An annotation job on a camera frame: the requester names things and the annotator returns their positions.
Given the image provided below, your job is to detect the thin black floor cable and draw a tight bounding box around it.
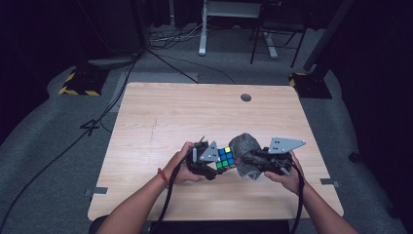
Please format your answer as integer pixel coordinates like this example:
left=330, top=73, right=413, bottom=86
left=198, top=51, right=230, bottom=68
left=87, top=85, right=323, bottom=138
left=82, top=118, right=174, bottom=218
left=147, top=48, right=237, bottom=86

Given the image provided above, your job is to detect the person's dark clothing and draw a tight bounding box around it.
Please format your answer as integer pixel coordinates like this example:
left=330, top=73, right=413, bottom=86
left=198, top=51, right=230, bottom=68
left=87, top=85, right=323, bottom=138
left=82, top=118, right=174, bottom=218
left=88, top=214, right=290, bottom=234

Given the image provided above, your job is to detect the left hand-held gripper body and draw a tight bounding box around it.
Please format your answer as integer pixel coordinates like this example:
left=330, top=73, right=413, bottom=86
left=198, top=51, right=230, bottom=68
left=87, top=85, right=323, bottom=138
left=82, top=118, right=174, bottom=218
left=186, top=136, right=220, bottom=181

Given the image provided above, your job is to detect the grey tape strip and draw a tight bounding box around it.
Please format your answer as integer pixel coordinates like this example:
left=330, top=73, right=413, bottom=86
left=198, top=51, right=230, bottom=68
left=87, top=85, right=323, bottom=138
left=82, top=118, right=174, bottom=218
left=84, top=186, right=109, bottom=198
left=319, top=177, right=342, bottom=189

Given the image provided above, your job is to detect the white desk frame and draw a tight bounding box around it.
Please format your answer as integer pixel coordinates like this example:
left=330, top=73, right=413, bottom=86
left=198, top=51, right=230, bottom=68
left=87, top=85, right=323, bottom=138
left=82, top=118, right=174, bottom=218
left=198, top=0, right=281, bottom=60

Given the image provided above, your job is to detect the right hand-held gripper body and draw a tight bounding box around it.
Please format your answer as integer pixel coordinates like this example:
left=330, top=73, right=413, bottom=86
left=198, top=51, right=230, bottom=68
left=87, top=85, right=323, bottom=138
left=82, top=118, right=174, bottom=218
left=257, top=136, right=307, bottom=176

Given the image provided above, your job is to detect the left hand-held gripper black cable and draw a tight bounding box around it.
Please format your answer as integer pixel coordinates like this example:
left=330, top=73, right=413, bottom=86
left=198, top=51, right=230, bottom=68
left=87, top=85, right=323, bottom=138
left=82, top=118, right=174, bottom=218
left=151, top=147, right=197, bottom=234

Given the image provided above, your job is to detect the right hand-held gripper black cable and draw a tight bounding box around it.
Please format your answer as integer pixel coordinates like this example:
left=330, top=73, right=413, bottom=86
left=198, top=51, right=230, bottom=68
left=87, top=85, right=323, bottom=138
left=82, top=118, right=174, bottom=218
left=289, top=161, right=307, bottom=234

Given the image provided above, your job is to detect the hand-held gripper black cable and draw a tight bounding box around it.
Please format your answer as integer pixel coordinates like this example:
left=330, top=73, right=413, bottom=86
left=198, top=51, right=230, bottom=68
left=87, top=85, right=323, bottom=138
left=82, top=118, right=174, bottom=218
left=151, top=147, right=197, bottom=234
left=289, top=161, right=307, bottom=234

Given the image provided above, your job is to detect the long black floor cable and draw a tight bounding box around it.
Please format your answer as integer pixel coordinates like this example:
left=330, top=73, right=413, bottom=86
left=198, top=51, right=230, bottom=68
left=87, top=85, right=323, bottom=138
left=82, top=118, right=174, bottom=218
left=0, top=53, right=141, bottom=232

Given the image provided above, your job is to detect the person's right hand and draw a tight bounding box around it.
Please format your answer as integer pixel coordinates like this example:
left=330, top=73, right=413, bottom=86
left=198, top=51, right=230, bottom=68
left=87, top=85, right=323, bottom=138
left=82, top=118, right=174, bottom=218
left=263, top=150, right=307, bottom=197

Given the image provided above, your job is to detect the black yellow striped stand base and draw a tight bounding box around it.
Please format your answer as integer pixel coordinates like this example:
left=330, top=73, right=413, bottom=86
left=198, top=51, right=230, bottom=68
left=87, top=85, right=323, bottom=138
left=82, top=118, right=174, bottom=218
left=57, top=66, right=110, bottom=98
left=288, top=71, right=334, bottom=100

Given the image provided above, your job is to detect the black metal chair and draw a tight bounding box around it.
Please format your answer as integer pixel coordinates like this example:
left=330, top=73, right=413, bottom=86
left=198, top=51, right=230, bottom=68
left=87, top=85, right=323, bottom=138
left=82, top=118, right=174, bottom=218
left=248, top=0, right=308, bottom=69

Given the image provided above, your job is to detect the grey fluffy cloth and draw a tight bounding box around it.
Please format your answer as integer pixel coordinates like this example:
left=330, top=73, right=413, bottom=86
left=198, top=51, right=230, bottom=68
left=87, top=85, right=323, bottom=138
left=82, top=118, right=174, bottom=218
left=228, top=132, right=271, bottom=181

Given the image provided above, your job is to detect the person's left hand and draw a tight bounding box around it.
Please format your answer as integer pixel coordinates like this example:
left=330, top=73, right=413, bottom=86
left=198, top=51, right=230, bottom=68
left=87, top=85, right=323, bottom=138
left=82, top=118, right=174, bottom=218
left=162, top=141, right=207, bottom=186

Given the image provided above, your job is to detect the colourful puzzle cube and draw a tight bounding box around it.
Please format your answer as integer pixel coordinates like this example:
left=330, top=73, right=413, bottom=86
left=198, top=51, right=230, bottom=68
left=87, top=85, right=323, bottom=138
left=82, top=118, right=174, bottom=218
left=215, top=146, right=238, bottom=171

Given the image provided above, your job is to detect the red wrist band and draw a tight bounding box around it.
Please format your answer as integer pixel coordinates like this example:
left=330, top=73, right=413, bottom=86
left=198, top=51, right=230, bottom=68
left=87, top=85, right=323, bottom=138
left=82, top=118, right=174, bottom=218
left=157, top=167, right=170, bottom=190

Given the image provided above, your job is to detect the bundle of floor cables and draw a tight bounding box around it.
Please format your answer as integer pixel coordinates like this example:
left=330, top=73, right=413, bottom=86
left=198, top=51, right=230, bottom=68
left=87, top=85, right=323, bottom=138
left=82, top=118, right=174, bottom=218
left=147, top=18, right=210, bottom=52

